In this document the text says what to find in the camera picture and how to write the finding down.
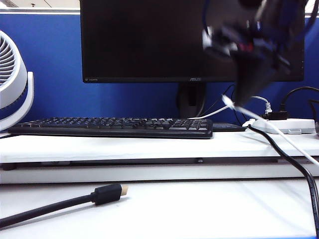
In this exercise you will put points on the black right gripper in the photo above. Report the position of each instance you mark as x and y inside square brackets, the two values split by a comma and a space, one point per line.
[251, 42]

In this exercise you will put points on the black mat with blue print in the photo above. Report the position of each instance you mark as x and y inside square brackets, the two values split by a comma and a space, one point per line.
[229, 127]

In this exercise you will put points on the black monitor stand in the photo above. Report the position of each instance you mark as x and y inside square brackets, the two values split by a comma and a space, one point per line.
[190, 99]

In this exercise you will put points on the white power strip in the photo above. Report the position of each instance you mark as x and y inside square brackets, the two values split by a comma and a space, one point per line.
[299, 124]

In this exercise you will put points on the black full-size keyboard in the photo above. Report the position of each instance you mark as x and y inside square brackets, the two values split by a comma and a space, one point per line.
[162, 125]

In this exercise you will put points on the black ASUS computer monitor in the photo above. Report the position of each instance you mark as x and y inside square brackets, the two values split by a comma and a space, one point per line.
[149, 37]

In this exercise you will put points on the white desk riser shelf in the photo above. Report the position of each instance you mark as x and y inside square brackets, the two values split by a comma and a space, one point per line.
[124, 147]

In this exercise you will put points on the blue office partition panel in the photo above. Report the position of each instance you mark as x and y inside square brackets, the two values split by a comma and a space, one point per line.
[62, 62]

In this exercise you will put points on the white desk fan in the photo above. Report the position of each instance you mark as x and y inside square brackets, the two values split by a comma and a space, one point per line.
[21, 74]

